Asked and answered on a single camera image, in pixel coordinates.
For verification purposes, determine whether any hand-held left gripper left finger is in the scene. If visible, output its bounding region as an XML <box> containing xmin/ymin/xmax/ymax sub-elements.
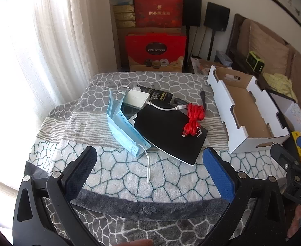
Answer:
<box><xmin>12</xmin><ymin>146</ymin><xmax>100</xmax><ymax>246</ymax></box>

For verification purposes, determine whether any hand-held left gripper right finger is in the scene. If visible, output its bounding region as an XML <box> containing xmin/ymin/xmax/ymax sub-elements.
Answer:
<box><xmin>203</xmin><ymin>147</ymin><xmax>287</xmax><ymax>246</ymax></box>

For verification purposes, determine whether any blue face mask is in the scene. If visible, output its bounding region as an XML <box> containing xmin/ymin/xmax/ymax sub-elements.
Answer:
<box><xmin>106</xmin><ymin>86</ymin><xmax>153</xmax><ymax>183</ymax></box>

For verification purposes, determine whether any red charging cable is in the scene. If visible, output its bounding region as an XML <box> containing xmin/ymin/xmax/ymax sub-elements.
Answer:
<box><xmin>180</xmin><ymin>103</ymin><xmax>206</xmax><ymax>138</ymax></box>

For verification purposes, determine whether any black booklet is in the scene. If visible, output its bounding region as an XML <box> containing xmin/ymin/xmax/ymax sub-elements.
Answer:
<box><xmin>134</xmin><ymin>105</ymin><xmax>209</xmax><ymax>166</ymax></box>

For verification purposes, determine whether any white cardboard tray box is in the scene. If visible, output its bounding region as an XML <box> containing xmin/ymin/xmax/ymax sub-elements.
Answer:
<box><xmin>207</xmin><ymin>65</ymin><xmax>291</xmax><ymax>154</ymax></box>

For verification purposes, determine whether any black USB cable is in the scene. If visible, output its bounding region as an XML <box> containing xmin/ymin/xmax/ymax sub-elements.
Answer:
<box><xmin>173</xmin><ymin>88</ymin><xmax>208</xmax><ymax>109</ymax></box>

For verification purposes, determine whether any white USB hub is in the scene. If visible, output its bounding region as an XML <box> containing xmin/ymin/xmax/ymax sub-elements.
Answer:
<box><xmin>125</xmin><ymin>89</ymin><xmax>188</xmax><ymax>111</ymax></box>

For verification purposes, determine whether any person's right hand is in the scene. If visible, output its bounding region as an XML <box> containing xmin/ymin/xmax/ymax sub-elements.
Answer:
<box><xmin>287</xmin><ymin>205</ymin><xmax>301</xmax><ymax>238</ymax></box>

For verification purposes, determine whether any person's left hand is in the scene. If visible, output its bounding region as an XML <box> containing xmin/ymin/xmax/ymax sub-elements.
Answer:
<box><xmin>117</xmin><ymin>239</ymin><xmax>153</xmax><ymax>246</ymax></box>

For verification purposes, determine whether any yellow instruction leaflet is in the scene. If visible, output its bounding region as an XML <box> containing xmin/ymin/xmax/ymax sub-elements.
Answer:
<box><xmin>291</xmin><ymin>131</ymin><xmax>301</xmax><ymax>157</ymax></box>

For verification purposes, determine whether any black box white inside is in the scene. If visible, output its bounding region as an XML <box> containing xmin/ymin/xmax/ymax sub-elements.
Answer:
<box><xmin>266</xmin><ymin>88</ymin><xmax>301</xmax><ymax>134</ymax></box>

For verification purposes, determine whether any yellow checked cloth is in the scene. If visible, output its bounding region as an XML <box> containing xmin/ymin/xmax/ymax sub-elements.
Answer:
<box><xmin>263</xmin><ymin>72</ymin><xmax>298</xmax><ymax>100</ymax></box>

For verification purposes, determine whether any black foil packet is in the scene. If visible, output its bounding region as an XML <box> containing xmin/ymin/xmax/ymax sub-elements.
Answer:
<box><xmin>138</xmin><ymin>86</ymin><xmax>175</xmax><ymax>105</ymax></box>

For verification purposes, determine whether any green clock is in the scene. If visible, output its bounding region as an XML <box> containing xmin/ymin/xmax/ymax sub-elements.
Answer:
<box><xmin>246</xmin><ymin>51</ymin><xmax>265</xmax><ymax>72</ymax></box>

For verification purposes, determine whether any tan cushion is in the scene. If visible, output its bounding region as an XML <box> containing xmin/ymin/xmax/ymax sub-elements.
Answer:
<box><xmin>248</xmin><ymin>20</ymin><xmax>291</xmax><ymax>75</ymax></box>

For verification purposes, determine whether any open brown cardboard box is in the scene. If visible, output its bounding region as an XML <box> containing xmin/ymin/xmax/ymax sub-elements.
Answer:
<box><xmin>191</xmin><ymin>57</ymin><xmax>233</xmax><ymax>75</ymax></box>

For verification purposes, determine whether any grey blue box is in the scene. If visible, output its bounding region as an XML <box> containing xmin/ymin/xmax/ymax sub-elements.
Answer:
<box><xmin>215</xmin><ymin>50</ymin><xmax>233</xmax><ymax>66</ymax></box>

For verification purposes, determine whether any black speaker stand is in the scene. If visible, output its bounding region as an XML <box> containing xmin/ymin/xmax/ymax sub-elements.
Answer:
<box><xmin>185</xmin><ymin>26</ymin><xmax>192</xmax><ymax>72</ymax></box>
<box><xmin>207</xmin><ymin>29</ymin><xmax>216</xmax><ymax>62</ymax></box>

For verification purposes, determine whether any white sheer curtain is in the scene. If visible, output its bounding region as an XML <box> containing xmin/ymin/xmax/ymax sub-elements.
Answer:
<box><xmin>0</xmin><ymin>0</ymin><xmax>110</xmax><ymax>185</ymax></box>

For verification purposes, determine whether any red gift box oval label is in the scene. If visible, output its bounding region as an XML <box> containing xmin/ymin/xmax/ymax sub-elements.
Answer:
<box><xmin>125</xmin><ymin>33</ymin><xmax>187</xmax><ymax>73</ymax></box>

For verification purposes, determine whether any black speaker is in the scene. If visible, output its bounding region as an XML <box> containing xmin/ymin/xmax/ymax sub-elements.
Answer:
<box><xmin>182</xmin><ymin>0</ymin><xmax>202</xmax><ymax>27</ymax></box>
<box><xmin>204</xmin><ymin>2</ymin><xmax>230</xmax><ymax>32</ymax></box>

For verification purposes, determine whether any gold box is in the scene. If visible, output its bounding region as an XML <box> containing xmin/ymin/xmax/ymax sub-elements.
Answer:
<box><xmin>116</xmin><ymin>20</ymin><xmax>136</xmax><ymax>28</ymax></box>
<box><xmin>114</xmin><ymin>13</ymin><xmax>136</xmax><ymax>21</ymax></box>
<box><xmin>113</xmin><ymin>5</ymin><xmax>136</xmax><ymax>13</ymax></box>

